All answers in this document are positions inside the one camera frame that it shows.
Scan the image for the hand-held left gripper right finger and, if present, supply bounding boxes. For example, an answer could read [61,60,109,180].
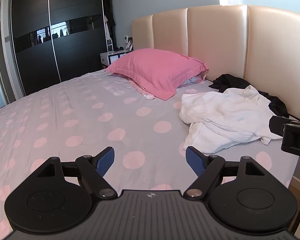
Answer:
[183,146,275,200]

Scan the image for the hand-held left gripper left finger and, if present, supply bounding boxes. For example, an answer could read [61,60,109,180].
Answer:
[25,147,117,200]

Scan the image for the white crinkle shirt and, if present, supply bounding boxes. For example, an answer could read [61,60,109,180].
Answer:
[179,85,283,154]

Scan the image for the dark hanging clothes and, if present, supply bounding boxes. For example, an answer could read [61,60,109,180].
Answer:
[104,0,116,40]

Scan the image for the white printed pillow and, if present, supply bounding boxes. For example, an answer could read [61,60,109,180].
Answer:
[129,74,207,99]

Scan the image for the black garment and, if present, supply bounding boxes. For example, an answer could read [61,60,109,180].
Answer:
[209,74,289,118]

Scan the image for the pink pillow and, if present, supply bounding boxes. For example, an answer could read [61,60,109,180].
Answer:
[106,48,209,100]

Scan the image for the white nightstand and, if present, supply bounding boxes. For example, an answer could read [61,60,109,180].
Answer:
[100,50,133,69]

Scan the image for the black sliding wardrobe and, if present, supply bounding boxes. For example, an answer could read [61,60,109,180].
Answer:
[9,0,110,97]

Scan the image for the beige padded headboard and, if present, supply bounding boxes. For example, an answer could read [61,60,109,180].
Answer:
[132,4,300,125]

